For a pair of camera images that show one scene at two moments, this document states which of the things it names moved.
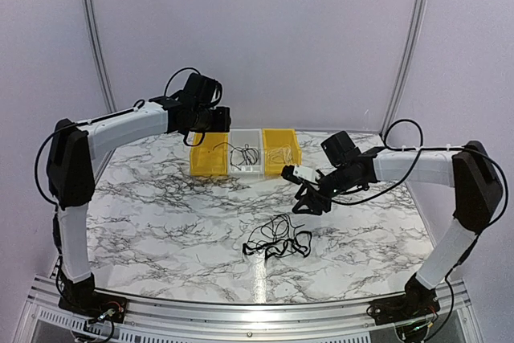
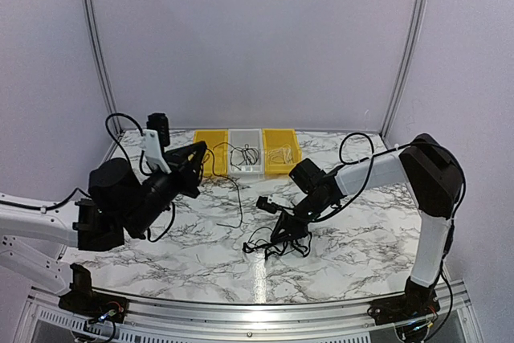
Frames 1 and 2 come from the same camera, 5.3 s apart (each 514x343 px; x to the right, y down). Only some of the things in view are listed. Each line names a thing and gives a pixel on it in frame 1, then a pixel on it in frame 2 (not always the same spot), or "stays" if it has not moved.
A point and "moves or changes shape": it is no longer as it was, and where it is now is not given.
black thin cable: [230, 156] moves or changes shape
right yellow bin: [281, 149] stays
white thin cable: [283, 153] stays
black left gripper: [222, 122] -> [189, 172]
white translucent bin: [246, 153] stays
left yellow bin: [210, 158] stays
